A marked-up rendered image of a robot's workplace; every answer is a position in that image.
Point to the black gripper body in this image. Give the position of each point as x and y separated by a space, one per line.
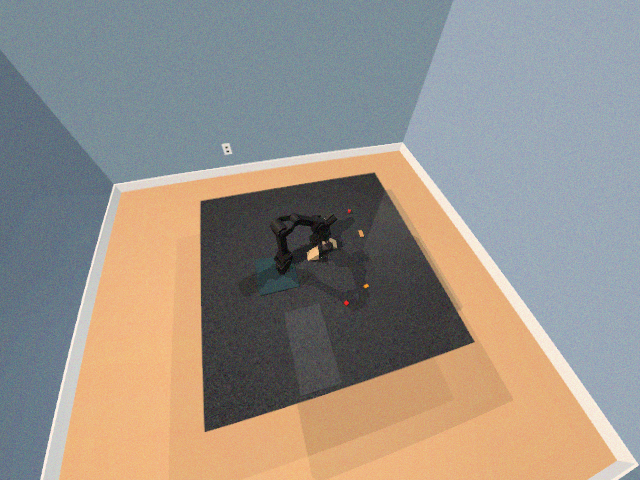
328 246

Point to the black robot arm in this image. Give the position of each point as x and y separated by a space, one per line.
284 257

